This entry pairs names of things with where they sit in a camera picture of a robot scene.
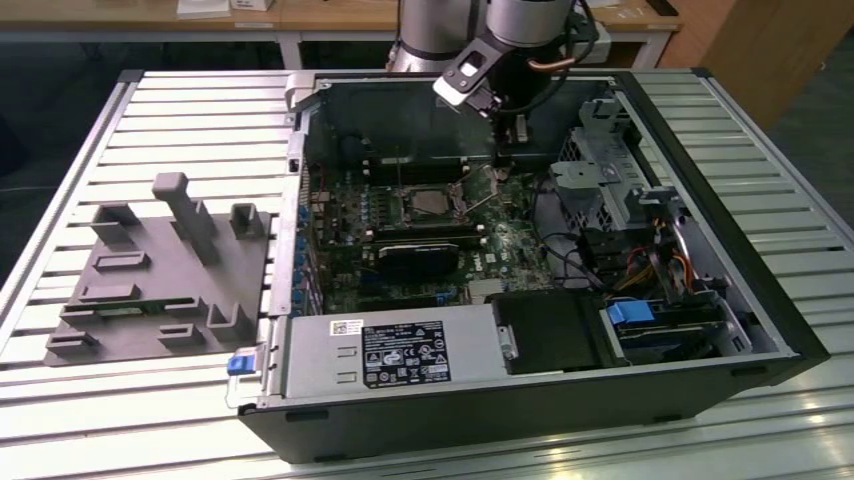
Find wooden cabinet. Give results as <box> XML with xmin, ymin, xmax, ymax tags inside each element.
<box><xmin>656</xmin><ymin>0</ymin><xmax>854</xmax><ymax>129</ymax></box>

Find wooden desk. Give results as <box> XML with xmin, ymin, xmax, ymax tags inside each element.
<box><xmin>0</xmin><ymin>0</ymin><xmax>681</xmax><ymax>71</ymax></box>

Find black drive bay box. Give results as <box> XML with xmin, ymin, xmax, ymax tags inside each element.
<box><xmin>489</xmin><ymin>289</ymin><xmax>632</xmax><ymax>376</ymax></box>

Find long black RAM slot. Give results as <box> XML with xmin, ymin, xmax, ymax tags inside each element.
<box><xmin>376</xmin><ymin>227</ymin><xmax>483</xmax><ymax>237</ymax></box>
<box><xmin>376</xmin><ymin>234</ymin><xmax>483</xmax><ymax>246</ymax></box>

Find metal drive cage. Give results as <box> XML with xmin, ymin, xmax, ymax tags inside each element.
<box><xmin>545</xmin><ymin>97</ymin><xmax>675</xmax><ymax>236</ymax></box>

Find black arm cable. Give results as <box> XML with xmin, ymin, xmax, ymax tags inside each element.
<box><xmin>497</xmin><ymin>0</ymin><xmax>601</xmax><ymax>114</ymax></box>

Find RAM slot with white clips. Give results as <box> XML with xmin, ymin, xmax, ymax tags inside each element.
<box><xmin>364</xmin><ymin>167</ymin><xmax>469</xmax><ymax>176</ymax></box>
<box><xmin>364</xmin><ymin>155</ymin><xmax>469</xmax><ymax>164</ymax></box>

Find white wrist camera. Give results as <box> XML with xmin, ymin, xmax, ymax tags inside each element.
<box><xmin>431</xmin><ymin>37</ymin><xmax>503</xmax><ymax>120</ymax></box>

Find hard disk in blue carrier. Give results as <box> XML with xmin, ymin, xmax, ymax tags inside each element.
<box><xmin>599</xmin><ymin>297</ymin><xmax>732</xmax><ymax>366</ymax></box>

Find blue case latch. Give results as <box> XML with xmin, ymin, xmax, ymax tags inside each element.
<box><xmin>224</xmin><ymin>349</ymin><xmax>261</xmax><ymax>377</ymax></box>

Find silver chipset heatsink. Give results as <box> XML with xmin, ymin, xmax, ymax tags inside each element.
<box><xmin>468</xmin><ymin>278</ymin><xmax>507</xmax><ymax>303</ymax></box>

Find grey parts rack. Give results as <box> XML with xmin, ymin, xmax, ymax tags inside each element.
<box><xmin>40</xmin><ymin>172</ymin><xmax>278</xmax><ymax>369</ymax></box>

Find metal socket cover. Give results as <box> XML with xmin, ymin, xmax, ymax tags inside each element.
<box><xmin>451</xmin><ymin>164</ymin><xmax>512</xmax><ymax>204</ymax></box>

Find yellow and red wires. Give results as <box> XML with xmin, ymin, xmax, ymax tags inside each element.
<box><xmin>612</xmin><ymin>214</ymin><xmax>695</xmax><ymax>296</ymax></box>

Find grey power supply unit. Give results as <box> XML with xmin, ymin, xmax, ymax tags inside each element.
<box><xmin>256</xmin><ymin>304</ymin><xmax>515</xmax><ymax>406</ymax></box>

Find black PC case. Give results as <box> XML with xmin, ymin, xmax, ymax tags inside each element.
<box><xmin>236</xmin><ymin>67</ymin><xmax>832</xmax><ymax>465</ymax></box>

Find black graphics card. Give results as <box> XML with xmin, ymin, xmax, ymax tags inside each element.
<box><xmin>373</xmin><ymin>241</ymin><xmax>461</xmax><ymax>279</ymax></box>

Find black wire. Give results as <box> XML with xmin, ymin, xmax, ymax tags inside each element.
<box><xmin>539</xmin><ymin>232</ymin><xmax>612</xmax><ymax>294</ymax></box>

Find green motherboard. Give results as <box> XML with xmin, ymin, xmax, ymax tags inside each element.
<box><xmin>302</xmin><ymin>164</ymin><xmax>561</xmax><ymax>314</ymax></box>

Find CPU socket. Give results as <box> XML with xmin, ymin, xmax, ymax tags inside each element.
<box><xmin>397</xmin><ymin>183</ymin><xmax>469</xmax><ymax>225</ymax></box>

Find silver CPU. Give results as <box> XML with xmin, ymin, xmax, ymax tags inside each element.
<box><xmin>408</xmin><ymin>189</ymin><xmax>456</xmax><ymax>215</ymax></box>

